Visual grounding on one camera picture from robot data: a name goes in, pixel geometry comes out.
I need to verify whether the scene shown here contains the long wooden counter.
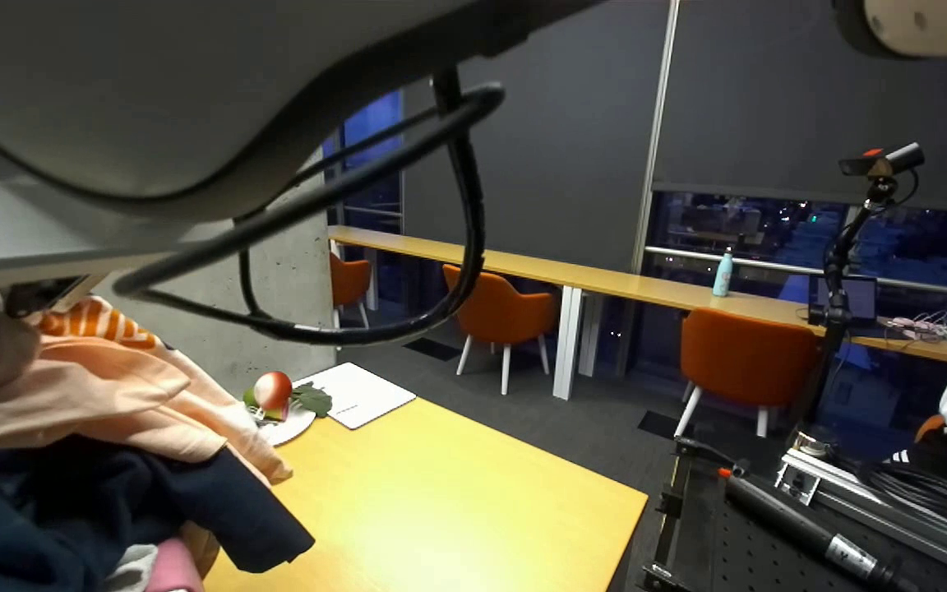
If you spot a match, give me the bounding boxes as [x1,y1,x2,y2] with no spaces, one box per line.
[327,225,947,405]

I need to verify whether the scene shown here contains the thin black cable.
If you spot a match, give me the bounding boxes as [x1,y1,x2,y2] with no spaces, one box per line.
[110,80,510,303]

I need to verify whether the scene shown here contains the orange chair with white legs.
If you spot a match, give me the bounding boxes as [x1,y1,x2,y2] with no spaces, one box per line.
[328,255,379,337]
[442,264,558,397]
[671,306,829,443]

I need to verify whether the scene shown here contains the navy blue garment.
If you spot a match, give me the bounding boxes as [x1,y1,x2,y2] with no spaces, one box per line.
[0,435,319,592]

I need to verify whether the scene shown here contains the white vertical window post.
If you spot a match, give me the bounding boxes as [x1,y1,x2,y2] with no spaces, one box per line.
[630,0,683,277]

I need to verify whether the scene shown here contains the red apple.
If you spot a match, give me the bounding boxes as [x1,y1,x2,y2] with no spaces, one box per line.
[250,369,298,425]

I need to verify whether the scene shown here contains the light blue bottle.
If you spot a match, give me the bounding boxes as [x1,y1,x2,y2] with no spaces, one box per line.
[706,244,741,303]

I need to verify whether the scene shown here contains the silver metal bracket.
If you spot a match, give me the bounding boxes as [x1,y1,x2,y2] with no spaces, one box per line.
[770,427,832,509]

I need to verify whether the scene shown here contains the white paper sheet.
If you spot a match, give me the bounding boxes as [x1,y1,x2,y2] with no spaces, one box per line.
[293,359,422,435]

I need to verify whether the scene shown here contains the tangled cable pile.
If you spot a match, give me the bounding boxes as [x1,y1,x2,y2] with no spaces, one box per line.
[874,311,947,351]

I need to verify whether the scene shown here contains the white plate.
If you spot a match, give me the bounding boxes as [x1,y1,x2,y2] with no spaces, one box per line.
[257,405,319,450]

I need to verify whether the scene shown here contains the black perforated metal table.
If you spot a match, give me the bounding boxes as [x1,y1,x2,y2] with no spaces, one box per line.
[639,405,947,592]

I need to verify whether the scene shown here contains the black cylindrical tool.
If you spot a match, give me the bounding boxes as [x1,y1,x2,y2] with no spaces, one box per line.
[715,463,908,592]

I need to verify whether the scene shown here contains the thick black cable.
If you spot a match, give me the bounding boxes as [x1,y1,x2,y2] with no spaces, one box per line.
[234,63,489,349]

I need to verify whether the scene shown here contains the black aluminium rails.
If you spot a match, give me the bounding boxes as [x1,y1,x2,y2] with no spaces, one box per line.
[816,455,947,573]

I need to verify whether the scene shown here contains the black camera on stand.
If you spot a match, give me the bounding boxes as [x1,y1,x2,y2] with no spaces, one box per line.
[795,140,927,442]

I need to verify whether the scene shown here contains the peach shirt with orange print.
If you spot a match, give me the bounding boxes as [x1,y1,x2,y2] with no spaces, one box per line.
[0,288,295,487]

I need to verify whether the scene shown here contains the green leafy toy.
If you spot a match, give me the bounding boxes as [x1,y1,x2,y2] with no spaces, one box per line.
[240,379,336,421]

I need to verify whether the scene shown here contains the pink cloth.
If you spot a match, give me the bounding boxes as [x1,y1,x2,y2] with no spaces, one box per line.
[145,533,212,592]

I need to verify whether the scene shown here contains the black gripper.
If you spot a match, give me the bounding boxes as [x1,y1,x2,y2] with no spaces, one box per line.
[0,274,93,331]

